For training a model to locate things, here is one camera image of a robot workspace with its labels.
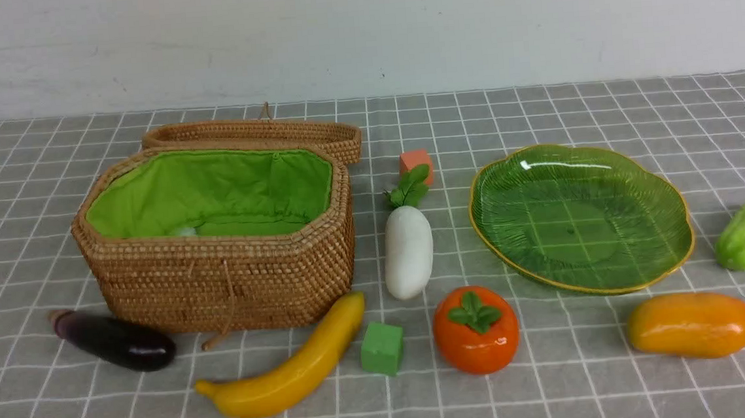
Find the green leaf-shaped glass plate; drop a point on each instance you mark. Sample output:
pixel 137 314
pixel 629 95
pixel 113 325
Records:
pixel 588 220

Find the green foam cube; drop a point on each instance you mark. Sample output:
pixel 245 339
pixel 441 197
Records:
pixel 382 348

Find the yellow banana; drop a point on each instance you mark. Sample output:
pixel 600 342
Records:
pixel 279 389

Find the woven rattan basket green lining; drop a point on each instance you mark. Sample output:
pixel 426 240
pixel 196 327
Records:
pixel 213 237

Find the orange yellow mango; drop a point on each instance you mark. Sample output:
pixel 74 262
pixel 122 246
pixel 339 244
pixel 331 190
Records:
pixel 691 324

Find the dark purple eggplant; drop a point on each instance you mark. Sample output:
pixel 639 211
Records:
pixel 131 346

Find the orange foam cube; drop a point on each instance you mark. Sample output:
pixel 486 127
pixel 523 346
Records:
pixel 413 158

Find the white radish green leaves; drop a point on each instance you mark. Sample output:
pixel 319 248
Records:
pixel 408 237

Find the orange persimmon green leaf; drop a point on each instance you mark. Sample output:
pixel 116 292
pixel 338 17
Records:
pixel 476 330

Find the grey checked tablecloth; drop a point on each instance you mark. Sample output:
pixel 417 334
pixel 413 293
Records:
pixel 573 359

